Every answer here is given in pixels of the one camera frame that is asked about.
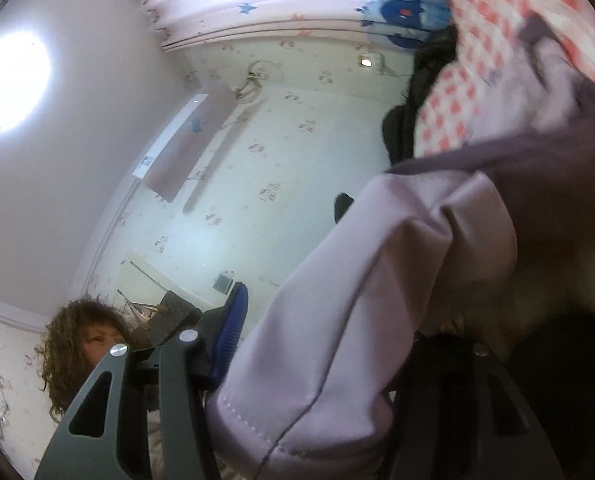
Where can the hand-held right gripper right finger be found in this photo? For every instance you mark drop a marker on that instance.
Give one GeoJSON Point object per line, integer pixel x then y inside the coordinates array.
{"type": "Point", "coordinates": [457, 385]}

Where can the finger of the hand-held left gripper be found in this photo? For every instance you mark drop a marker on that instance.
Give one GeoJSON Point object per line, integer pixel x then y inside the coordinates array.
{"type": "Point", "coordinates": [342, 207]}

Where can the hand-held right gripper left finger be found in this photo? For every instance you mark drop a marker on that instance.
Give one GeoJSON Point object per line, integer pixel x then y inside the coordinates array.
{"type": "Point", "coordinates": [227, 332]}

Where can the lilac and purple jacket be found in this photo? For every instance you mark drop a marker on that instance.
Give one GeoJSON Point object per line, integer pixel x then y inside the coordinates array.
{"type": "Point", "coordinates": [377, 285]}

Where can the person's head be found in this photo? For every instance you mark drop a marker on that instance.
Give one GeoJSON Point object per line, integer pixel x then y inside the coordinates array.
{"type": "Point", "coordinates": [87, 350]}

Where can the thin black jacket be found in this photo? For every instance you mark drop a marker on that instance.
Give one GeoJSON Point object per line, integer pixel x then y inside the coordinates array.
{"type": "Point", "coordinates": [417, 85]}

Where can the red white checkered bed cover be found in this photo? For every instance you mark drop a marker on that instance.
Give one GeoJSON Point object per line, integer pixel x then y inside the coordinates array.
{"type": "Point", "coordinates": [457, 100]}

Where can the white air conditioner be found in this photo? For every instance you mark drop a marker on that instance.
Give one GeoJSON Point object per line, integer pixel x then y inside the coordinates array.
{"type": "Point", "coordinates": [177, 150]}

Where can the round ceiling light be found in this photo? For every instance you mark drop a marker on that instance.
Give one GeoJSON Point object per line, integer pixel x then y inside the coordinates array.
{"type": "Point", "coordinates": [12, 85]}

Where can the grey wall panel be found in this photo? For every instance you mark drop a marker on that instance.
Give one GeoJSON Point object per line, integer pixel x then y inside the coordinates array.
{"type": "Point", "coordinates": [223, 282]}

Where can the white wall socket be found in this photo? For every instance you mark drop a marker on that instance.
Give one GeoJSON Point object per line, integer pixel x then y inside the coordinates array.
{"type": "Point", "coordinates": [366, 61]}

